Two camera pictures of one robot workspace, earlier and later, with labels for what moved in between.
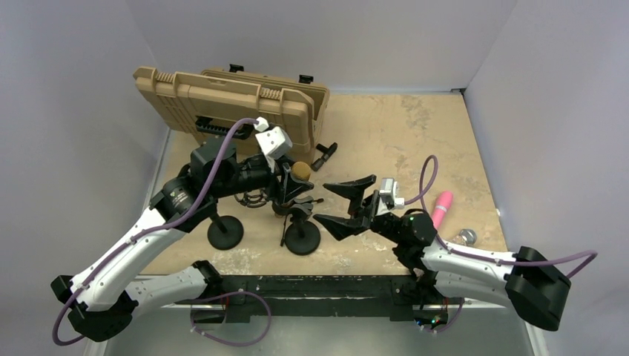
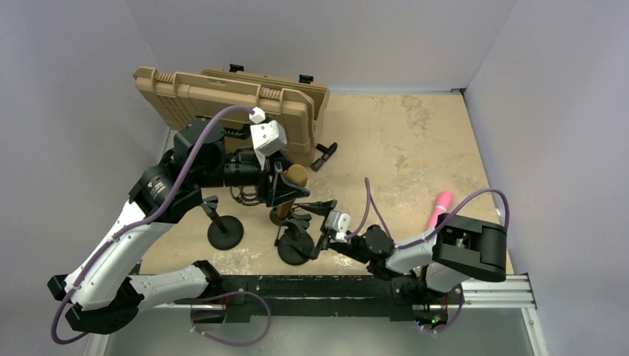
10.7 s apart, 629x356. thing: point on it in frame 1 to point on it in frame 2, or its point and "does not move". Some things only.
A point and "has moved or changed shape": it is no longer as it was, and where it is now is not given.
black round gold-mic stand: (302, 237) has moved or changed shape
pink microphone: (443, 205) does not move
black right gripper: (354, 190) to (324, 242)
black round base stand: (225, 232) does not move
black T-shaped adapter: (326, 150) does not move
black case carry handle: (244, 132) does not move
